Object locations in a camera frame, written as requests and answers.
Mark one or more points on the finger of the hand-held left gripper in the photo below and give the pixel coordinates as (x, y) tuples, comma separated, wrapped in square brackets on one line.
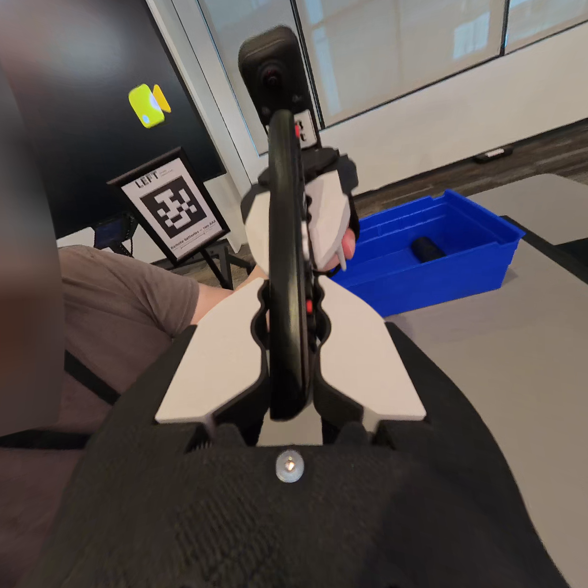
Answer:
[(255, 230), (323, 220)]

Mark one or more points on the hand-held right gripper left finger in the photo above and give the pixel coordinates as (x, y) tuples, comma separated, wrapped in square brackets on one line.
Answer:
[(216, 367)]

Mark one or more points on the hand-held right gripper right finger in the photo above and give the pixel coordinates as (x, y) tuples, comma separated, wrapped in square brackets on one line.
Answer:
[(367, 367)]

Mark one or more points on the black remote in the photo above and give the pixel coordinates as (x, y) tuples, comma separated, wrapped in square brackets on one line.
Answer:
[(287, 276), (425, 250)]

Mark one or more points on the blue plastic bin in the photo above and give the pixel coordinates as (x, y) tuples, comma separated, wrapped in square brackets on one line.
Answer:
[(432, 285)]

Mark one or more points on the person's left hand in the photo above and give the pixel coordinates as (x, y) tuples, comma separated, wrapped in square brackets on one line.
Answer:
[(349, 243)]

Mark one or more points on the black framed marker sign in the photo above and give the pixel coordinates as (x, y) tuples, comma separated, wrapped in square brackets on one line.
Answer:
[(175, 207)]

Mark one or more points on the large window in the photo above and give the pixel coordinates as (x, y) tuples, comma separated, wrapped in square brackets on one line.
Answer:
[(395, 46)]

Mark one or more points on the small black floor box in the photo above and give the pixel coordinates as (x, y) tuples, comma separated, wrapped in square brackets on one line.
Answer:
[(491, 154)]

